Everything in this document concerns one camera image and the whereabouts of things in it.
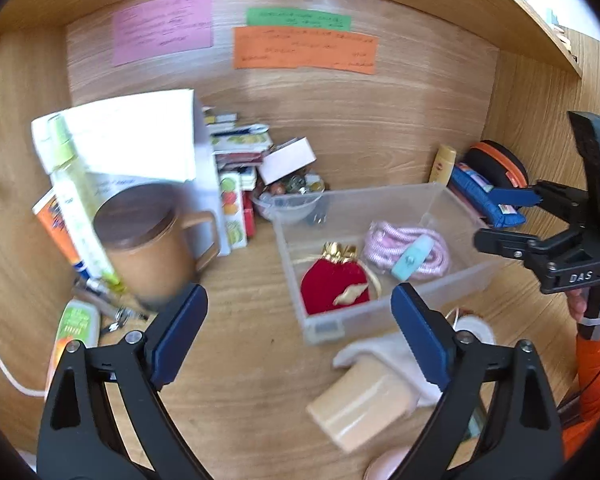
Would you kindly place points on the orange label wipes pack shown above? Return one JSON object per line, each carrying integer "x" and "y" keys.
{"x": 79, "y": 321}

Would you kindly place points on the clear plastic storage bin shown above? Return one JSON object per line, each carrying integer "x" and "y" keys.
{"x": 420, "y": 233}

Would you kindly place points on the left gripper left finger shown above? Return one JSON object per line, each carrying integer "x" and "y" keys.
{"x": 79, "y": 437}

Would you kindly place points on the stack of booklets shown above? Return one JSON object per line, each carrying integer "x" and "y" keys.
{"x": 234, "y": 145}

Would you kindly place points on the pink paper note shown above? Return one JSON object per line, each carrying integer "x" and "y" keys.
{"x": 160, "y": 27}

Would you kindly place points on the black orange round case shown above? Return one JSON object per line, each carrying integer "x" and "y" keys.
{"x": 499, "y": 166}

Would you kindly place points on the fruit pattern box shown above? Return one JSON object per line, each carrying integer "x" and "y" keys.
{"x": 233, "y": 209}

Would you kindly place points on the beige plastic jar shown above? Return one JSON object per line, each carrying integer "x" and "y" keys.
{"x": 364, "y": 401}

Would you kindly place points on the white paper sheet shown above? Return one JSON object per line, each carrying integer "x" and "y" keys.
{"x": 148, "y": 135}

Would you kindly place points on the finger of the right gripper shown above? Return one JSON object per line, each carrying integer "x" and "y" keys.
{"x": 543, "y": 256}
{"x": 561, "y": 201}

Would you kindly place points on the pink round compact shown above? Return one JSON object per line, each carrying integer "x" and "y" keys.
{"x": 386, "y": 464}

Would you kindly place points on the orange snack box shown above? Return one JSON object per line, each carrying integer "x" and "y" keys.
{"x": 48, "y": 213}

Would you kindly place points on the white cloth pouch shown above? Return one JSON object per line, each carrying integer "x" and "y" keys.
{"x": 393, "y": 351}

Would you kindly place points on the small white box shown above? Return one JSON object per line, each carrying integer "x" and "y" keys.
{"x": 285, "y": 160}

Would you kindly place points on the green paper note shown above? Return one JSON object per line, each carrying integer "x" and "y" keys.
{"x": 295, "y": 17}

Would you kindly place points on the green white tube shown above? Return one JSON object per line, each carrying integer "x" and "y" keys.
{"x": 77, "y": 200}

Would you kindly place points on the red velvet gift pouch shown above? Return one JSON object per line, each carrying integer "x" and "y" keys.
{"x": 335, "y": 280}

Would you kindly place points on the orange paper note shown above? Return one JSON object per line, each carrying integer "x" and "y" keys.
{"x": 295, "y": 47}

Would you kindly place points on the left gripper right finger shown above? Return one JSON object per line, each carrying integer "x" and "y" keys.
{"x": 496, "y": 418}

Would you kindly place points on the glass bowl of trinkets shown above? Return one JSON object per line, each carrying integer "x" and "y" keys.
{"x": 289, "y": 200}

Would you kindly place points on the brown ceramic mug with lid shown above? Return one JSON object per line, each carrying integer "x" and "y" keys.
{"x": 143, "y": 232}

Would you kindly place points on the right hand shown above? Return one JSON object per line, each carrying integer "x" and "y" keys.
{"x": 576, "y": 303}

